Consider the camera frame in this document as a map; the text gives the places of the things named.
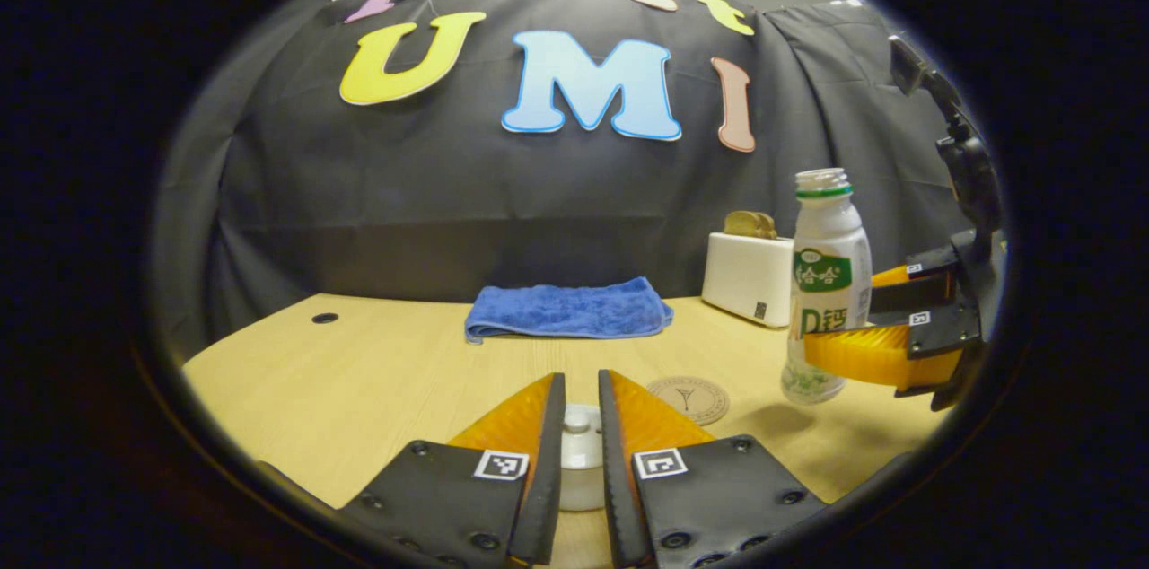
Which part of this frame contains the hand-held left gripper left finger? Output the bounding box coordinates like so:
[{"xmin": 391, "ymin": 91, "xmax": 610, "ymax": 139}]
[{"xmin": 339, "ymin": 372, "xmax": 568, "ymax": 568}]

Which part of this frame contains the blue folded towel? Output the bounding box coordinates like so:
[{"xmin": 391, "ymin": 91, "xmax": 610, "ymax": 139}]
[{"xmin": 464, "ymin": 276, "xmax": 674, "ymax": 345}]

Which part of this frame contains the white toaster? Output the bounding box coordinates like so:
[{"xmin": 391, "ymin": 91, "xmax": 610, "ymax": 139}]
[{"xmin": 701, "ymin": 232, "xmax": 796, "ymax": 329}]

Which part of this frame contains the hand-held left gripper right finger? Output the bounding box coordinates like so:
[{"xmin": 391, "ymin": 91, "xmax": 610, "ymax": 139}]
[{"xmin": 598, "ymin": 369, "xmax": 827, "ymax": 569}]

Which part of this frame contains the white teacup lid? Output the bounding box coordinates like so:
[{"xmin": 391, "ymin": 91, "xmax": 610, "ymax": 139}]
[{"xmin": 561, "ymin": 404, "xmax": 604, "ymax": 471}]

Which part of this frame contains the white green water bottle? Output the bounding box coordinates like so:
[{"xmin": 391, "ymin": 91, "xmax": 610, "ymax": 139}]
[{"xmin": 781, "ymin": 168, "xmax": 873, "ymax": 406}]

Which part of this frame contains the round brown coaster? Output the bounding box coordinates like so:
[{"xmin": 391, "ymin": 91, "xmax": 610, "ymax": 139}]
[{"xmin": 646, "ymin": 376, "xmax": 731, "ymax": 426}]

